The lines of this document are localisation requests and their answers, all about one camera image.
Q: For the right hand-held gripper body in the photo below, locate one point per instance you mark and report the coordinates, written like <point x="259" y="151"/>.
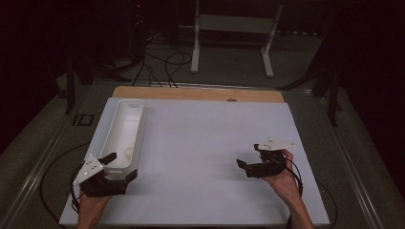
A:
<point x="269" y="167"/>

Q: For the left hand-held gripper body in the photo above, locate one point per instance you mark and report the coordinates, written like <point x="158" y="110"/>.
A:
<point x="102" y="187"/>

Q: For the white egg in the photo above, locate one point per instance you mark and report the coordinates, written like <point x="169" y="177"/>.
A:
<point x="128" y="152"/>

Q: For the white plastic bin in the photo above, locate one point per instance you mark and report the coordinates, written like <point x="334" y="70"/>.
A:
<point x="122" y="127"/>

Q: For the person's left hand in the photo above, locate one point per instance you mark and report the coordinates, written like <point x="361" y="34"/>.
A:
<point x="93" y="203"/>

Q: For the person's right hand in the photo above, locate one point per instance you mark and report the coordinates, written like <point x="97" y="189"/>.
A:
<point x="286" y="186"/>

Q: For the white table sheet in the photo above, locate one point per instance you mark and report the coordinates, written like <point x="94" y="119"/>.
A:
<point x="197" y="143"/>

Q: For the black tripod stand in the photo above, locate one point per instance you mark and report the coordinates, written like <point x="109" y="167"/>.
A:
<point x="333" y="101"/>
<point x="70" y="89"/>

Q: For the white metal stand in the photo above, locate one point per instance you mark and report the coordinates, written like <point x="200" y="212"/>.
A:
<point x="235" y="24"/>

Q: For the metal floor rail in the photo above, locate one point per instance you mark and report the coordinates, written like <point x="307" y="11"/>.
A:
<point x="349" y="165"/>
<point x="40" y="165"/>

